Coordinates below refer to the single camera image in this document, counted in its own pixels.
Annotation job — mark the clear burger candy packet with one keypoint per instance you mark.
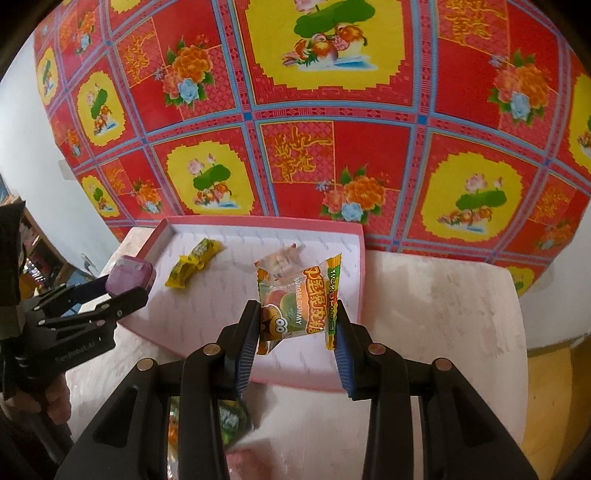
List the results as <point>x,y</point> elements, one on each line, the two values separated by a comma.
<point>281,261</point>

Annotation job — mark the wooden shelf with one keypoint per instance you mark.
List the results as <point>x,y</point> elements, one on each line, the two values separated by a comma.
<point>44,249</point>

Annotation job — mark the white wall hook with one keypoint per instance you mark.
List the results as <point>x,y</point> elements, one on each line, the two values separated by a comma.
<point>65,170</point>

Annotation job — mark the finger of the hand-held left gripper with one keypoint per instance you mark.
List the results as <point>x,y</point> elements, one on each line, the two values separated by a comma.
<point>124,302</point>
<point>87,288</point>

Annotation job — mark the red floral printed cloth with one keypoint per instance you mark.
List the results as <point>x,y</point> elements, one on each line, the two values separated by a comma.
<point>369,138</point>

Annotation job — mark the green pea snack packet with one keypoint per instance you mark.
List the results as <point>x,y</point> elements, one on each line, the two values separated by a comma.
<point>233,420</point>

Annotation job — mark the pink cardboard box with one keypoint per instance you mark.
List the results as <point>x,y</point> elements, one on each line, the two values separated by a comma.
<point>217,295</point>

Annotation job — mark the person's left hand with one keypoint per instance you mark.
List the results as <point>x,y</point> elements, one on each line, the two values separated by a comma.
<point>60,397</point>

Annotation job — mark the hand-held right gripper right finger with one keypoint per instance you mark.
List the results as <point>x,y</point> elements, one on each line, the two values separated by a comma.
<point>344,360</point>

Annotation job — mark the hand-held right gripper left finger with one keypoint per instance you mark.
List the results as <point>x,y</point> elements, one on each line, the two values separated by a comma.
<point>244,350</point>

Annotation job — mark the purple candy tin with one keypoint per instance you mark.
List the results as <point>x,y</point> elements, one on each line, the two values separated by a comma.
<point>131,274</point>

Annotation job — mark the orange gummy candy packet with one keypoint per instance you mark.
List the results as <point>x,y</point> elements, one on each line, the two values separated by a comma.
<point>295,304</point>

